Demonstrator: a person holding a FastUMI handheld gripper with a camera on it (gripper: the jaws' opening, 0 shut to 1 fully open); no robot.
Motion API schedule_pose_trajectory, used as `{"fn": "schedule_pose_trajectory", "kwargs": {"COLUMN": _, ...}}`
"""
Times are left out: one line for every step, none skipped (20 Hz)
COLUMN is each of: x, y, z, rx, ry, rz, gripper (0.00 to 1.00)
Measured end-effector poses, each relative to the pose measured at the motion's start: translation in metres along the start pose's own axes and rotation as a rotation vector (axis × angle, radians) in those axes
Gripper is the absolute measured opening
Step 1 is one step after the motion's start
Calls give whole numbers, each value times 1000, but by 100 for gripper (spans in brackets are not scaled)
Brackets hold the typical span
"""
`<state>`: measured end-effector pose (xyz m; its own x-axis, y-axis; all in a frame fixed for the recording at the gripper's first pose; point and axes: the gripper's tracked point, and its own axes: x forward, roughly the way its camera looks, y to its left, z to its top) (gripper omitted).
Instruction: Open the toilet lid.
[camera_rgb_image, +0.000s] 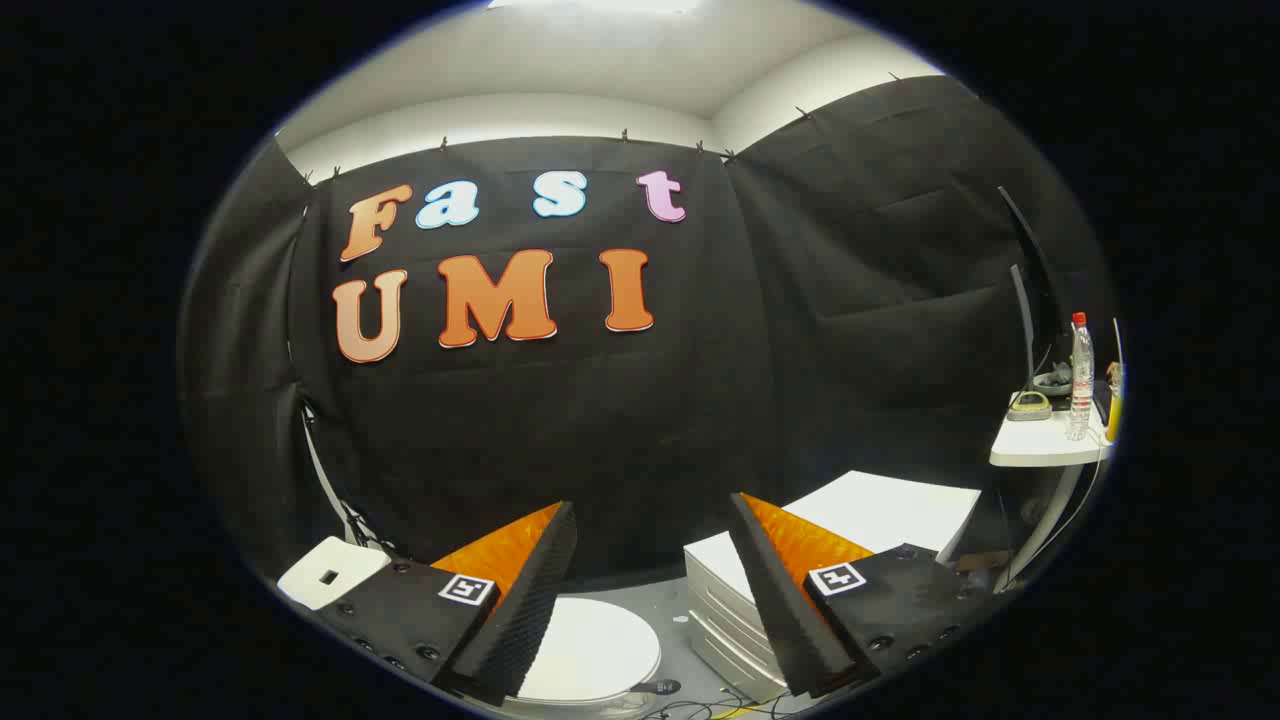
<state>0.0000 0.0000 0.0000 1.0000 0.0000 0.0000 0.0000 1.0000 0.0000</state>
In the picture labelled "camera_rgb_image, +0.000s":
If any black cable bundle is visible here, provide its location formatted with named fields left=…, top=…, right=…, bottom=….
left=640, top=680, right=793, bottom=720

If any thin black stand rod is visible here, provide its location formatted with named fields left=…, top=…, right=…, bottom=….
left=300, top=398, right=396, bottom=553

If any yellow container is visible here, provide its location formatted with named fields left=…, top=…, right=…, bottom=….
left=1104, top=364, right=1127, bottom=445

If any clear plastic water bottle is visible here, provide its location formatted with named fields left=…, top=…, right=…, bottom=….
left=1066, top=312, right=1097, bottom=442

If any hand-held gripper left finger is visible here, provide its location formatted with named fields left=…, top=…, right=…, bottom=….
left=312, top=500, right=580, bottom=708

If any black backdrop cloth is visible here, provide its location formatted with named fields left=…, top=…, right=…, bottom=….
left=178, top=75, right=1116, bottom=591

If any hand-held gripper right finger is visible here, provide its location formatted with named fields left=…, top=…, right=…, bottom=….
left=728, top=490, right=1007, bottom=700

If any white drawer cabinet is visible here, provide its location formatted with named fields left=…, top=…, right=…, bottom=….
left=684, top=470, right=983, bottom=704

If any white box with square hole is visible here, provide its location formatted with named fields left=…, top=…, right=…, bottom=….
left=277, top=537, right=392, bottom=612

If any white side desk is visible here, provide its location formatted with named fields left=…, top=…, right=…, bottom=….
left=990, top=408, right=1113, bottom=593

